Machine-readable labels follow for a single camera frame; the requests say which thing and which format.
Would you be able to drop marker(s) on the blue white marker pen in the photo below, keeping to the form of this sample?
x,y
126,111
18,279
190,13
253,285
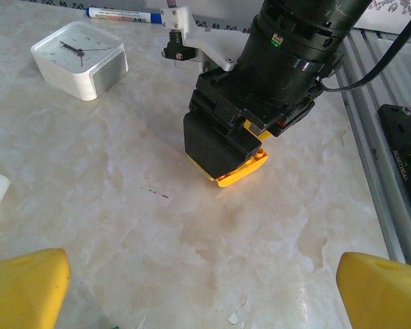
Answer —
x,y
123,15

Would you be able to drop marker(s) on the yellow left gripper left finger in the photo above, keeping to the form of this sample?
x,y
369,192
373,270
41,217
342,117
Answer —
x,y
24,294

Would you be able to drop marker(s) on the white square analog clock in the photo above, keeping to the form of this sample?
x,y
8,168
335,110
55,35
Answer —
x,y
75,58

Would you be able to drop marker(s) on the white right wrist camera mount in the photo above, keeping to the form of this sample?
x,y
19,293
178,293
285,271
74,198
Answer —
x,y
205,41

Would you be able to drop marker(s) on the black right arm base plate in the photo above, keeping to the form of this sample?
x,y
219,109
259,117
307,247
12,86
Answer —
x,y
397,137

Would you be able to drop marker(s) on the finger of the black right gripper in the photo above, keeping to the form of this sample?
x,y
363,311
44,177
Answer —
x,y
215,147
257,132

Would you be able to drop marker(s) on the aluminium front rail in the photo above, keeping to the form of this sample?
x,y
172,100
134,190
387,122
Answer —
x,y
366,144

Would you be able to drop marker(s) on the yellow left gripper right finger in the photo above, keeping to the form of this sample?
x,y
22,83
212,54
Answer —
x,y
383,298

